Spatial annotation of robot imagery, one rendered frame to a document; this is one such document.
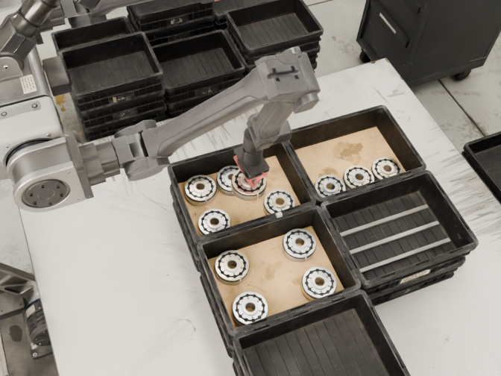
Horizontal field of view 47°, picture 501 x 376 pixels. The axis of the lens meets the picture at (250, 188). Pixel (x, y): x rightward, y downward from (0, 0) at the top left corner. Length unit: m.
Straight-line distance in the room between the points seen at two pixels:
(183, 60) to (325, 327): 1.70
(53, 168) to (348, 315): 0.97
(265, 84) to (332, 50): 2.64
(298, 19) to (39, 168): 2.10
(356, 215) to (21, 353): 1.35
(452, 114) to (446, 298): 1.69
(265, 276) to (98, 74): 1.42
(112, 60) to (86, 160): 1.69
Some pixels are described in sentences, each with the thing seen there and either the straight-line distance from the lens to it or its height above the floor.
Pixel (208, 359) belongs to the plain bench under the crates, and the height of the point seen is 0.70.
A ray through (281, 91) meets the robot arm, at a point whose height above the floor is 1.68.
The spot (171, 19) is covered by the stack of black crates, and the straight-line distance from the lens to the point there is 2.97.
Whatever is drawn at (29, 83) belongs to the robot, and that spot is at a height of 1.53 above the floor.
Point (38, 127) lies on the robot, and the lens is 1.21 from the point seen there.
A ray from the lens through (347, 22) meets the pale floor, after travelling 3.88.
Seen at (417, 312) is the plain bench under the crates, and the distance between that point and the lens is 1.95.
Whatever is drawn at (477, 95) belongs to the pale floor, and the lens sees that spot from 3.65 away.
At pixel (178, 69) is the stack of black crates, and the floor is 0.38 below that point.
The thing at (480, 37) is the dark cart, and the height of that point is 0.38.
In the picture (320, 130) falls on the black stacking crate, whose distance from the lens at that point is 2.01.
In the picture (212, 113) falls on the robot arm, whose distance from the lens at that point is 1.10.
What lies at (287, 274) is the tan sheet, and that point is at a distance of 1.77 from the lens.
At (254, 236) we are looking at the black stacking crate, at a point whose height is 0.88.
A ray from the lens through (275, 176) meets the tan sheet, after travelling 1.95.
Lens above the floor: 2.41
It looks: 56 degrees down
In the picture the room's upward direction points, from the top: 5 degrees clockwise
